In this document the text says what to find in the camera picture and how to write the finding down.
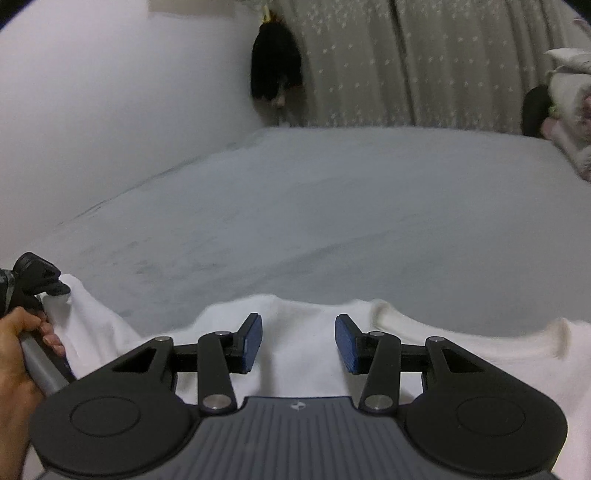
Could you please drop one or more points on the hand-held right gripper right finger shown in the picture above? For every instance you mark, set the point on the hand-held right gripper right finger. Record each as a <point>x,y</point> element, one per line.
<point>346,344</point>

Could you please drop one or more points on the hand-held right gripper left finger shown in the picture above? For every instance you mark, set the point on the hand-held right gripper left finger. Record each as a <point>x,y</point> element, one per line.
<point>251,344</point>

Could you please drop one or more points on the white t-shirt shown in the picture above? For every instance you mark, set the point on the white t-shirt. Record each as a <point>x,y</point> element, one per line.
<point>300,332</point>

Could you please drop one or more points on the person's left forearm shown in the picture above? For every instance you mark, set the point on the person's left forearm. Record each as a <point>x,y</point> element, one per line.
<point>11,447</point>

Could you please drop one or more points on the person's left hand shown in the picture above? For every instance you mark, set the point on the person's left hand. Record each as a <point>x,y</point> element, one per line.
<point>14,360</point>

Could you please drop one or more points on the black hanging garment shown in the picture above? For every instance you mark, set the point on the black hanging garment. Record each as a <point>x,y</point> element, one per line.
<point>274,60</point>

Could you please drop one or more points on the grey star-print curtain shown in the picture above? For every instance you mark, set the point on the grey star-print curtain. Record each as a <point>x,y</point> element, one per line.
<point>415,64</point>

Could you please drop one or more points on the folded pink grey quilt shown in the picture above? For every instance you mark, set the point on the folded pink grey quilt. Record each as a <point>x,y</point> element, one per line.
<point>572,106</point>

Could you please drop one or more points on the beige wall cloth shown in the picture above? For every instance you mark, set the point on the beige wall cloth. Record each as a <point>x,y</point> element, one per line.
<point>203,3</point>

